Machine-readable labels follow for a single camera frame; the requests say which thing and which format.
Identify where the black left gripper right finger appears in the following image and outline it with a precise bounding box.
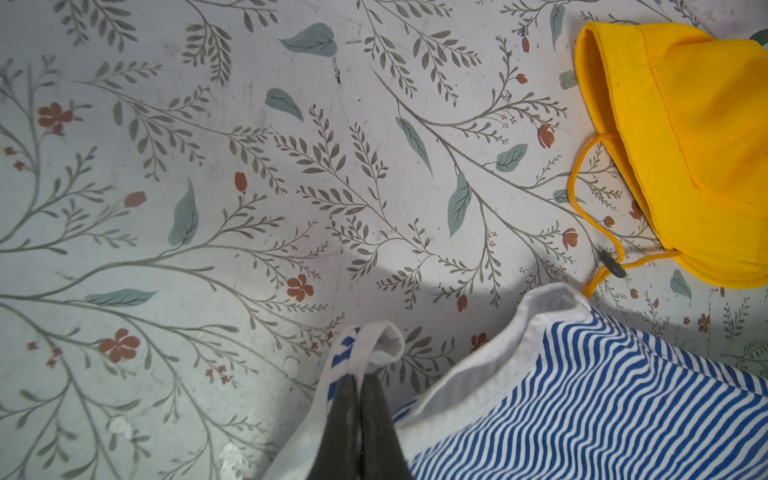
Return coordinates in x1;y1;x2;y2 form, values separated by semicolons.
361;374;412;480

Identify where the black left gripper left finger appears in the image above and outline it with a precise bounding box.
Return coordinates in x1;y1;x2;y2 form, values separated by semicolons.
307;375;360;480

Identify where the yellow bucket hat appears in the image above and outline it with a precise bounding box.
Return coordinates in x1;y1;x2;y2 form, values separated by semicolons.
574;22;767;289

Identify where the blue white striped tank top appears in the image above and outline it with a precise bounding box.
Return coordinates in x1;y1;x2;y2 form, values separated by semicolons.
266;283;767;479

